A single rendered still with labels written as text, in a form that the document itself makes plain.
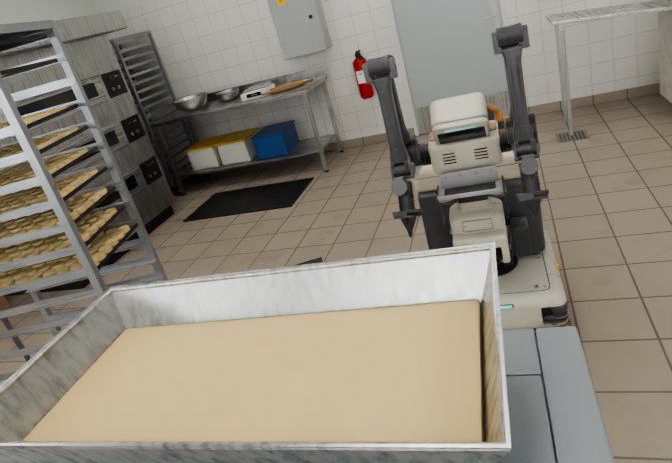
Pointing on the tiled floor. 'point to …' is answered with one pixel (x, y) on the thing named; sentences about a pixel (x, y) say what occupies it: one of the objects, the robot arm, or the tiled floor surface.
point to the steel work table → (253, 105)
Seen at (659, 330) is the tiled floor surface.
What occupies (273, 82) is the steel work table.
